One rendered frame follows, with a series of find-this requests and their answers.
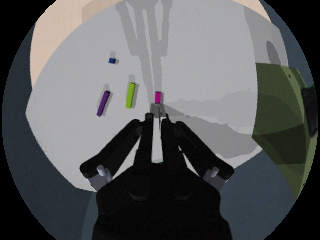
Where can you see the purple rod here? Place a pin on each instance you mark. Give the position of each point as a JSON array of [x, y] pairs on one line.
[[103, 103]]

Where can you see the lime green rod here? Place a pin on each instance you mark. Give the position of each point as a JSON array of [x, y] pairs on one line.
[[130, 95]]

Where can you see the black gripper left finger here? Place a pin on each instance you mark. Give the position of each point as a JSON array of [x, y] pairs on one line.
[[100, 169]]

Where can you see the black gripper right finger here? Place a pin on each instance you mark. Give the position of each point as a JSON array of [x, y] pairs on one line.
[[207, 165]]

